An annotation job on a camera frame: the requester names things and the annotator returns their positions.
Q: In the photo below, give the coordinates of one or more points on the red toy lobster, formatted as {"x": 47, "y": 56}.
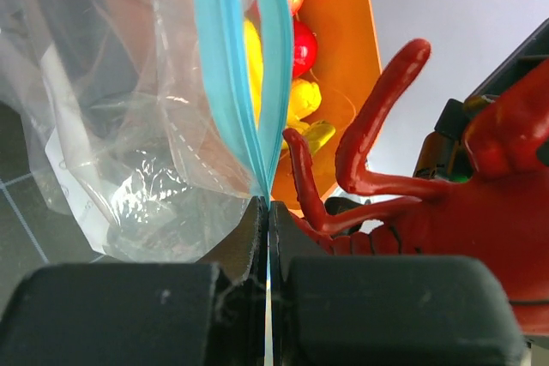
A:
{"x": 498, "y": 216}

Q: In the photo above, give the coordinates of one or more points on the orange plastic bin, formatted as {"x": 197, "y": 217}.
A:
{"x": 346, "y": 69}

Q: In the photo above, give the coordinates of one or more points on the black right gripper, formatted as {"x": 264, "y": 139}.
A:
{"x": 442, "y": 155}

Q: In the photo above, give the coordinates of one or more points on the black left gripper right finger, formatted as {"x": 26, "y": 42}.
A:
{"x": 397, "y": 310}

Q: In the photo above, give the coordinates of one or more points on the clear blue-zip bag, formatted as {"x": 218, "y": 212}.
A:
{"x": 138, "y": 117}

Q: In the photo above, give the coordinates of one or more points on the yellow toy bell pepper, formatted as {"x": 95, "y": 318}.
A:
{"x": 305, "y": 98}

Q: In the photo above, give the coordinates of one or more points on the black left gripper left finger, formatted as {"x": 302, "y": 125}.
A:
{"x": 211, "y": 312}

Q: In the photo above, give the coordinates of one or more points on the red toy apple lower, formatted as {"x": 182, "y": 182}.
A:
{"x": 305, "y": 49}

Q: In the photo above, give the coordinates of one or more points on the yellow toy banana bunch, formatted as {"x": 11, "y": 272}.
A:
{"x": 255, "y": 67}

